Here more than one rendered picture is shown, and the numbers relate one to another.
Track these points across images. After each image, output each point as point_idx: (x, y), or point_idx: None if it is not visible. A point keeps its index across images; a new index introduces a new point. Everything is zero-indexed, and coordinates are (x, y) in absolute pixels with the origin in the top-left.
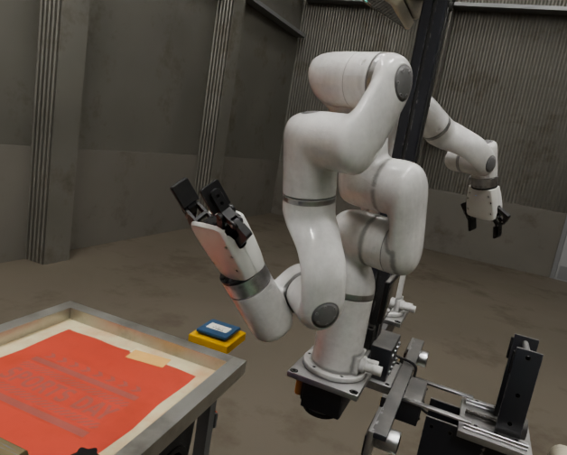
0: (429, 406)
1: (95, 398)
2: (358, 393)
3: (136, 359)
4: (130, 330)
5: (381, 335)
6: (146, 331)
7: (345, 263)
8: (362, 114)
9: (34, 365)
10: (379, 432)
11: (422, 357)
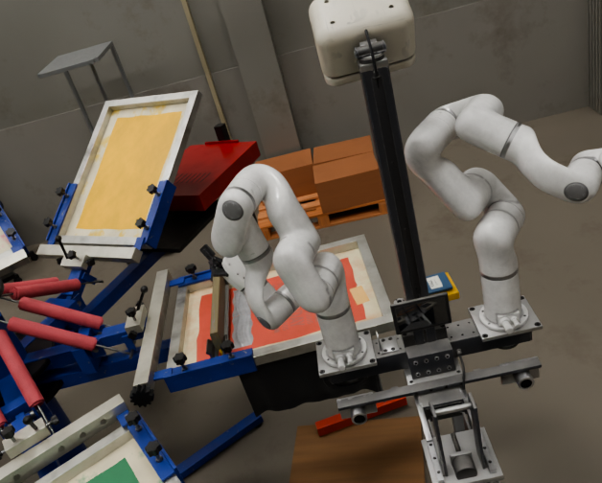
0: (421, 413)
1: (303, 312)
2: (323, 374)
3: (352, 293)
4: (366, 269)
5: (431, 342)
6: (371, 274)
7: (261, 298)
8: (213, 231)
9: None
10: (338, 403)
11: (517, 379)
